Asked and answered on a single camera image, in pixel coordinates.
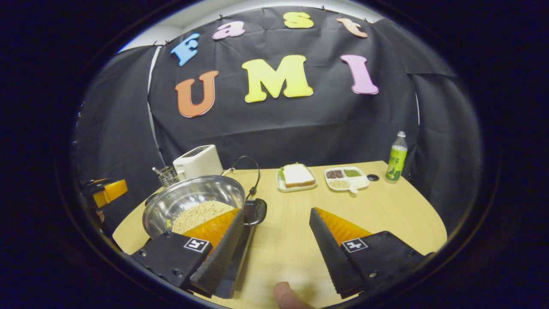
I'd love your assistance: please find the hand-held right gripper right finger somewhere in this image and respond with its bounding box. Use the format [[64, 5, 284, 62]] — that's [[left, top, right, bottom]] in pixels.
[[309, 207, 429, 299]]

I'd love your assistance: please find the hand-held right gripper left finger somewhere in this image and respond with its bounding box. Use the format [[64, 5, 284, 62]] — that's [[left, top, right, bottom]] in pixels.
[[131, 208, 246, 297]]

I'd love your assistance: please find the black induction cooktop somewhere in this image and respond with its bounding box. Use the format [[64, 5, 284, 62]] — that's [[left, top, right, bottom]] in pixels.
[[144, 193, 258, 300]]

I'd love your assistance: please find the stainless steel pot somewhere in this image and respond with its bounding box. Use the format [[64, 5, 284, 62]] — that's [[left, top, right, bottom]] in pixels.
[[142, 175, 267, 241]]

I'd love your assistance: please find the pile of soybeans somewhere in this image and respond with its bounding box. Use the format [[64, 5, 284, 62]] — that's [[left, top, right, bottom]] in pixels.
[[172, 200, 235, 234]]

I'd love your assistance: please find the white divided grain tray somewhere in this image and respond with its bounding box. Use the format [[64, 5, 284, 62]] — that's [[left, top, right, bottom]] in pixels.
[[324, 167, 370, 194]]

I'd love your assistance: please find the white sandwich plate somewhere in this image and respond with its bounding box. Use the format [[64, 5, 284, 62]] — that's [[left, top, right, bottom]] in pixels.
[[276, 168, 318, 192]]

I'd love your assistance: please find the white toaster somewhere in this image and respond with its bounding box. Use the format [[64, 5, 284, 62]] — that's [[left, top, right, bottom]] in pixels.
[[173, 145, 223, 181]]

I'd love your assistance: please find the green drink bottle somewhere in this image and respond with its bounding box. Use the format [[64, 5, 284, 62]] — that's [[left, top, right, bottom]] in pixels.
[[386, 131, 408, 183]]

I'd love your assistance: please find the metal wire basket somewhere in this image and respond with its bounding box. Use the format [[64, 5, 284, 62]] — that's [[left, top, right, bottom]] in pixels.
[[152, 166, 178, 187]]

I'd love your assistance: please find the black power cable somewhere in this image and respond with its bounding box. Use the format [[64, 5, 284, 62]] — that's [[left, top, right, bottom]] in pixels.
[[221, 156, 261, 200]]

